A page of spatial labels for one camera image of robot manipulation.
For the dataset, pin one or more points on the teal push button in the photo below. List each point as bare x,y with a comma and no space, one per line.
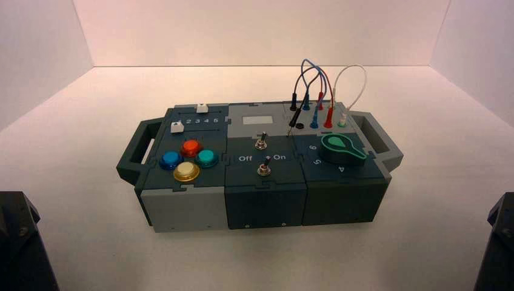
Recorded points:
206,158

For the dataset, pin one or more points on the teal and grey task box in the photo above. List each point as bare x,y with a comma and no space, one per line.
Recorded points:
261,201

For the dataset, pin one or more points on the orange push button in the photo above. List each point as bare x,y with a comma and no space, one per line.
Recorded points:
191,147

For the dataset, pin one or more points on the white slider cap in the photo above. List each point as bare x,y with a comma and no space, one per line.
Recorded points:
202,107
177,127

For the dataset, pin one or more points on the yellow push button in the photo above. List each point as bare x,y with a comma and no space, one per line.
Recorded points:
186,171

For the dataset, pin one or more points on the green rotary knob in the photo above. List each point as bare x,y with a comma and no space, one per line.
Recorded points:
337,149

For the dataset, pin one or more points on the blue push button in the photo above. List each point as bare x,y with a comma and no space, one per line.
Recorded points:
171,160

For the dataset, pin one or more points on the metal toggle switch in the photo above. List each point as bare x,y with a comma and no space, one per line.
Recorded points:
261,141
264,167

